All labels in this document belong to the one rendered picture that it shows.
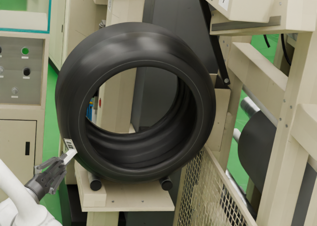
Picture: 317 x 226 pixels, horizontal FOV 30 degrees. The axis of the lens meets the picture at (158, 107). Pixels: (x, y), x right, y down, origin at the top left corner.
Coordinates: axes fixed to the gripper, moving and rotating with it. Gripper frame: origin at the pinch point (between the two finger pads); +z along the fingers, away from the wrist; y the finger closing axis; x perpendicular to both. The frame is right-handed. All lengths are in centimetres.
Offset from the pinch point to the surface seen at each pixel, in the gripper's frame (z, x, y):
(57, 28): 240, -279, 59
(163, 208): 18.8, 12.7, 41.0
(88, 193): 2.3, -3.2, 20.0
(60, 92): 11.5, -1.5, -20.2
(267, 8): 44, 70, -28
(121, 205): 9.2, 2.1, 31.9
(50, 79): 208, -286, 97
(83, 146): 5.4, 4.0, -0.5
